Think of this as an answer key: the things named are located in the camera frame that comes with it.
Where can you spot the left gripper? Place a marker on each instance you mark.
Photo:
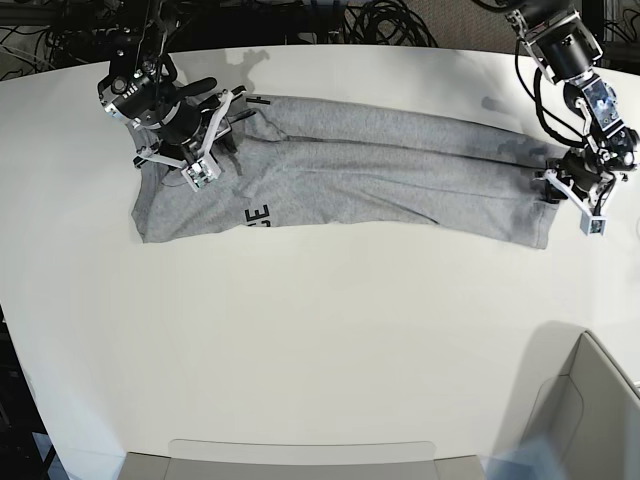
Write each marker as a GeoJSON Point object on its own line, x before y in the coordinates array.
{"type": "Point", "coordinates": [586, 179]}

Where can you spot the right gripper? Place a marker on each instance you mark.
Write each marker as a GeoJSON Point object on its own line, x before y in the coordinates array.
{"type": "Point", "coordinates": [191, 128]}

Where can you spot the grey T-shirt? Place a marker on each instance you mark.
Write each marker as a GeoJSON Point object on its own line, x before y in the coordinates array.
{"type": "Point", "coordinates": [302, 161]}

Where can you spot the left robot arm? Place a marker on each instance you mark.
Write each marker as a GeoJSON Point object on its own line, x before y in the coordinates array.
{"type": "Point", "coordinates": [566, 52]}

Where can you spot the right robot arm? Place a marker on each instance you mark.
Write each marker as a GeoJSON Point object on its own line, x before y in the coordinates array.
{"type": "Point", "coordinates": [142, 76]}

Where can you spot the grey bin at right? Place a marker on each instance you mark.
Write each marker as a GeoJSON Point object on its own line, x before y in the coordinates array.
{"type": "Point", "coordinates": [584, 423]}

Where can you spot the grey bin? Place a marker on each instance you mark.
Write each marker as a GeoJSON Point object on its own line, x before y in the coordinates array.
{"type": "Point", "coordinates": [199, 459]}
{"type": "Point", "coordinates": [584, 423]}

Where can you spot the grey bin at bottom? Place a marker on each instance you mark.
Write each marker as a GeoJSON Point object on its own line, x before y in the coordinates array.
{"type": "Point", "coordinates": [199, 459]}

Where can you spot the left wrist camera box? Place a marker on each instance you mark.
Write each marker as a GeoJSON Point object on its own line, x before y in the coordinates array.
{"type": "Point", "coordinates": [593, 225]}

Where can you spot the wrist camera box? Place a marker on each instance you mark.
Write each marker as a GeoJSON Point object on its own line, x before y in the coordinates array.
{"type": "Point", "coordinates": [593, 225]}
{"type": "Point", "coordinates": [201, 172]}

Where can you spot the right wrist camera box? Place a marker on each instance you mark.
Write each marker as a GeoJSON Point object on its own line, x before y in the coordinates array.
{"type": "Point", "coordinates": [201, 172]}

